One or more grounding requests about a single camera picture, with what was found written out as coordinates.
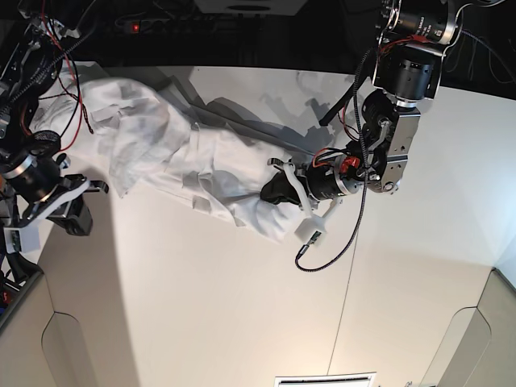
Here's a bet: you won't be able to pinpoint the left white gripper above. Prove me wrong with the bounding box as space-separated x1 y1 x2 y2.
260 158 343 225

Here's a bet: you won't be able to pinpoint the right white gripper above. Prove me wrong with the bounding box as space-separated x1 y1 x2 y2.
3 174 110 235

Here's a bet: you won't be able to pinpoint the white t-shirt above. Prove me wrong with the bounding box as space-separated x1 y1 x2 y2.
31 60 311 247

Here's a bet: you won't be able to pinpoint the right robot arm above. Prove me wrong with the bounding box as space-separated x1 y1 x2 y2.
1 1 107 236

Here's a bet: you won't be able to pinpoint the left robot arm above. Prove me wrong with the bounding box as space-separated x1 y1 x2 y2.
260 1 461 212

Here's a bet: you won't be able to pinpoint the grey bin with clutter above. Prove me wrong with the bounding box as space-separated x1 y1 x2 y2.
1 243 44 331

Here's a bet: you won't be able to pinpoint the grey overhead box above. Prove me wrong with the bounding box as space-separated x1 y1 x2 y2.
194 0 307 16

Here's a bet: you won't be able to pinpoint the black power strip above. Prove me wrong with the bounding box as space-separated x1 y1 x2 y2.
114 17 202 35

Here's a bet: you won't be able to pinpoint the white vent grille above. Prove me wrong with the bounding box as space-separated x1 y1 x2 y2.
274 372 377 387

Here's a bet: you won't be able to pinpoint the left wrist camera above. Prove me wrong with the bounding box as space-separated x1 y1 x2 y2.
294 215 327 244

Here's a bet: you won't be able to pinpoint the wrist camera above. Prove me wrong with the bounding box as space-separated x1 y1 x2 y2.
294 215 327 244
3 226 40 254

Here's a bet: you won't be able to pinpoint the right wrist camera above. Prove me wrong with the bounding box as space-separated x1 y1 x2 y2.
3 226 40 254

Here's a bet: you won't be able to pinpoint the white cable loops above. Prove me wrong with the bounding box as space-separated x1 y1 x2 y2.
443 15 516 94

